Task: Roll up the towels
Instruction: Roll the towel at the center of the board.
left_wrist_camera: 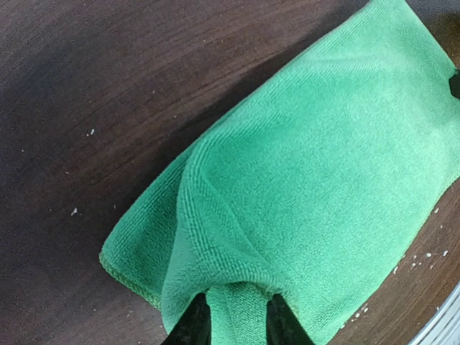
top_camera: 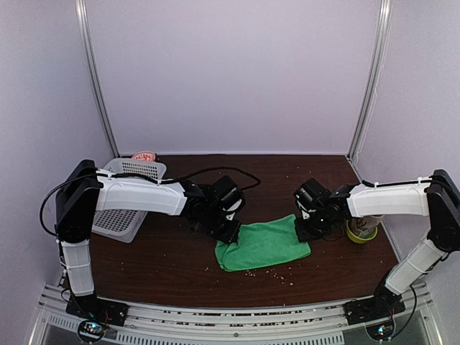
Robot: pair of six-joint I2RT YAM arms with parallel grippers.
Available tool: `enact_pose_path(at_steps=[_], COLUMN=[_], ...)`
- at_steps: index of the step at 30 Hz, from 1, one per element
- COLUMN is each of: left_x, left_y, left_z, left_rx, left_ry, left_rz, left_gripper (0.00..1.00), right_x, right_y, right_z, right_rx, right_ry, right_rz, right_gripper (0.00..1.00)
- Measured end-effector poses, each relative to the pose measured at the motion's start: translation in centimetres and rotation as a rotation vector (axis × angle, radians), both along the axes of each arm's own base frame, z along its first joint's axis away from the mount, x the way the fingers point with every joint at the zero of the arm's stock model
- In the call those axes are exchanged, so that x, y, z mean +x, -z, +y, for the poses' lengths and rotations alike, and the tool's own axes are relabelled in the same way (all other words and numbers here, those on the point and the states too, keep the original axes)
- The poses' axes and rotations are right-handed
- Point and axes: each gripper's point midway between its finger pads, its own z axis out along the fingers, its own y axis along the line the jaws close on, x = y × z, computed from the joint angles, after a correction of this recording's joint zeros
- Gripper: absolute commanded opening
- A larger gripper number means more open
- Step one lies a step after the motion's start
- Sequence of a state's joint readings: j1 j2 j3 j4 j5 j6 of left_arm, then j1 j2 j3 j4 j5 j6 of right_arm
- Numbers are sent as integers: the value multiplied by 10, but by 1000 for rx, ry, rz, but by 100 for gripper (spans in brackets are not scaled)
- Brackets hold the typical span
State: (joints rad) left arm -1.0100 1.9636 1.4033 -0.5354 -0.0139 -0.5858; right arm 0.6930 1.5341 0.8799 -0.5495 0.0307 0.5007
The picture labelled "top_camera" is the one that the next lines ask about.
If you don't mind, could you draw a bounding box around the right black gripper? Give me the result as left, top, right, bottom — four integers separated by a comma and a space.
294, 209, 332, 242

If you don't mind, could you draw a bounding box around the green microfiber towel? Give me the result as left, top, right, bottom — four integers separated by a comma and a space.
215, 214, 311, 272

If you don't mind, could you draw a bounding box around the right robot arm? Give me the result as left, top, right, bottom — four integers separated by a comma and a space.
293, 169, 459, 318

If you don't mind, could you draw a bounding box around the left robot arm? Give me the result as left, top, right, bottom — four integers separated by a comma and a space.
55, 158, 245, 319

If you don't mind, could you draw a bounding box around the green bowl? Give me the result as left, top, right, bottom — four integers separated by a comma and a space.
346, 218, 378, 244

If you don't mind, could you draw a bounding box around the white coral pattern mug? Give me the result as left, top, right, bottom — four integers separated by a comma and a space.
349, 215, 383, 239

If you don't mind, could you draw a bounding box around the white perforated plastic basket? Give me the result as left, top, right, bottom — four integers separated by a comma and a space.
92, 158, 167, 244

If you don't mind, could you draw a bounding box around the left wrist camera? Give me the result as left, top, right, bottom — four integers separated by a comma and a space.
211, 175, 246, 220

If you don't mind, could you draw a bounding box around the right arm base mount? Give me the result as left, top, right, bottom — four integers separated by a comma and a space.
344, 285, 405, 342

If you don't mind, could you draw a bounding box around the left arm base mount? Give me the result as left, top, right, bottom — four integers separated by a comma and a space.
65, 293, 129, 344

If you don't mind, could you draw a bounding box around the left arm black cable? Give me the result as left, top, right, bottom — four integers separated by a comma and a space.
39, 165, 262, 238

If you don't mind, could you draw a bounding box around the right aluminium frame post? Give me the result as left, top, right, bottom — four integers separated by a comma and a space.
347, 0, 392, 162

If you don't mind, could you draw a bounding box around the aluminium frame post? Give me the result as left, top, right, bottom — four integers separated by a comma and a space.
347, 0, 392, 162
75, 0, 120, 158

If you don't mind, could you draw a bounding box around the left aluminium frame post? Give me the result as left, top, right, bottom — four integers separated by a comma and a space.
75, 0, 120, 158

